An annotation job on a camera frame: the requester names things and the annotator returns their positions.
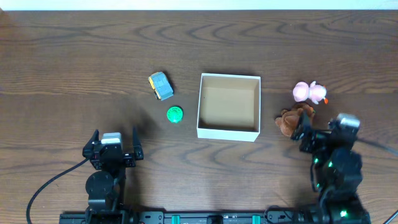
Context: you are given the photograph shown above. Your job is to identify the grey yellow toy car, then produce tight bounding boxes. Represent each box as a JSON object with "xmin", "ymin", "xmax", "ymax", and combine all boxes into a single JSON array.
[{"xmin": 148, "ymin": 72, "xmax": 174, "ymax": 101}]

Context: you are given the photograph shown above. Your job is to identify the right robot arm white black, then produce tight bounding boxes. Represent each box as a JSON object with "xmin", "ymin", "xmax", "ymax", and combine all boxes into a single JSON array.
[{"xmin": 290, "ymin": 113, "xmax": 371, "ymax": 223}]

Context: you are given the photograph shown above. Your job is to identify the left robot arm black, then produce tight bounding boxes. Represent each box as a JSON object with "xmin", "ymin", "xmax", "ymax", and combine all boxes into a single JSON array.
[{"xmin": 82, "ymin": 128, "xmax": 144, "ymax": 212}]

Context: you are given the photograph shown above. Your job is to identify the brown plush bear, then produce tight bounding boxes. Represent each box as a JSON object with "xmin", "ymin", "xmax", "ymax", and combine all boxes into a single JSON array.
[{"xmin": 275, "ymin": 103, "xmax": 315, "ymax": 138}]

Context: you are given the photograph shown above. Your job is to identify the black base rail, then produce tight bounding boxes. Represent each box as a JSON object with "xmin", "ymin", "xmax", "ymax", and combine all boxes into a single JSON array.
[{"xmin": 59, "ymin": 208, "xmax": 371, "ymax": 224}]

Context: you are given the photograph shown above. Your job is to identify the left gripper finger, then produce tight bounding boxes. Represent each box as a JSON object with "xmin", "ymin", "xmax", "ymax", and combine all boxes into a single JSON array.
[
  {"xmin": 82, "ymin": 129, "xmax": 99, "ymax": 157},
  {"xmin": 132, "ymin": 127, "xmax": 144, "ymax": 161}
]

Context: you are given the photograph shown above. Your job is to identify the white cardboard box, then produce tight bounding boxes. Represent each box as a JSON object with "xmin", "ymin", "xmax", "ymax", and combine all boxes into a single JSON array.
[{"xmin": 197, "ymin": 73, "xmax": 261, "ymax": 142}]

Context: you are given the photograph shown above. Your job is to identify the pink white duck toy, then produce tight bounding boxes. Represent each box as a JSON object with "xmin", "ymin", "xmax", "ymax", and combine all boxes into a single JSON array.
[{"xmin": 292, "ymin": 81, "xmax": 328, "ymax": 105}]

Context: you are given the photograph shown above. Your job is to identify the green round toy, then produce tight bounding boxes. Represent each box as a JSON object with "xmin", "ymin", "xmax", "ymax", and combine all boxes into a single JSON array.
[{"xmin": 166, "ymin": 106, "xmax": 183, "ymax": 123}]

